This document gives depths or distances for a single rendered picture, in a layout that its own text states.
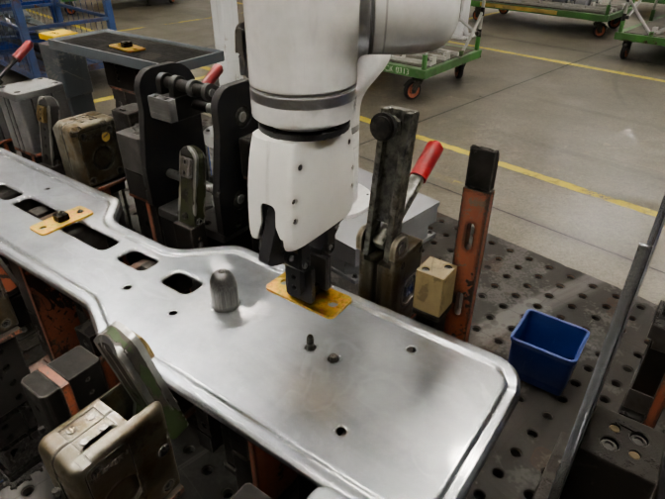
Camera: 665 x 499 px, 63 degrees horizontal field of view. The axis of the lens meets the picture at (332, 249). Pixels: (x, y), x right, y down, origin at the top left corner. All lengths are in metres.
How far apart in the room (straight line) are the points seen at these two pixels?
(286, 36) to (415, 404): 0.34
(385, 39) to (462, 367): 0.33
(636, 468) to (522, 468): 0.47
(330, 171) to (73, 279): 0.41
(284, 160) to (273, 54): 0.08
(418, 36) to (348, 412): 0.33
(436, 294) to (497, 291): 0.62
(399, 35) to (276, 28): 0.08
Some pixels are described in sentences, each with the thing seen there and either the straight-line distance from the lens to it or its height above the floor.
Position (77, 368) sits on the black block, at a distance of 0.63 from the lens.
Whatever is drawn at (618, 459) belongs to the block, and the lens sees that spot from 0.44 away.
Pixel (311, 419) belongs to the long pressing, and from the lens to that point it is 0.52.
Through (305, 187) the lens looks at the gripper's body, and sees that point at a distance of 0.44.
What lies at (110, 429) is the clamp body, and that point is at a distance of 0.49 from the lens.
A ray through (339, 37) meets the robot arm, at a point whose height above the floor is 1.32.
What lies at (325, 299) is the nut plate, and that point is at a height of 1.07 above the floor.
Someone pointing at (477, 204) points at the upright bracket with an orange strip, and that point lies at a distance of 0.57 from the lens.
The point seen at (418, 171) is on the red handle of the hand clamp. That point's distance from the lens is 0.67.
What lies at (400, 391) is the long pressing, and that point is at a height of 1.00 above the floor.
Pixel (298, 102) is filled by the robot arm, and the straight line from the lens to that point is 0.41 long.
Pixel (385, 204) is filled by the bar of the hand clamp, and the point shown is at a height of 1.11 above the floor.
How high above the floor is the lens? 1.40
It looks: 32 degrees down
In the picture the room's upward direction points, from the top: straight up
